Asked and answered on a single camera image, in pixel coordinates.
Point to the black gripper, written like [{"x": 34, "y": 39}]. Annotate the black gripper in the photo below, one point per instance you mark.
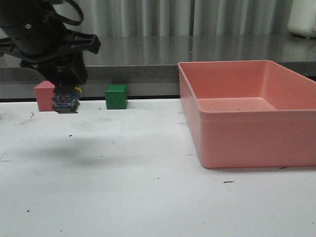
[{"x": 37, "y": 34}]

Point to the yellow mushroom push button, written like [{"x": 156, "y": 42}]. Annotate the yellow mushroom push button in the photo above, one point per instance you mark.
[{"x": 65, "y": 99}]

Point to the pink cube block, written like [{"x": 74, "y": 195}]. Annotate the pink cube block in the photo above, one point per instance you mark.
[{"x": 44, "y": 93}]

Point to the green cube block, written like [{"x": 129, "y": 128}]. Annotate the green cube block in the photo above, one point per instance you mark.
[{"x": 116, "y": 97}]

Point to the dark grey counter ledge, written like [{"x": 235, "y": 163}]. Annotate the dark grey counter ledge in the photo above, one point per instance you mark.
[{"x": 148, "y": 66}]

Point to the pink plastic bin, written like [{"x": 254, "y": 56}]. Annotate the pink plastic bin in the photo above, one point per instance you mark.
[{"x": 249, "y": 113}]

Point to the white appliance in background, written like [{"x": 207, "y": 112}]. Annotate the white appliance in background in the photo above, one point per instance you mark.
[{"x": 302, "y": 18}]

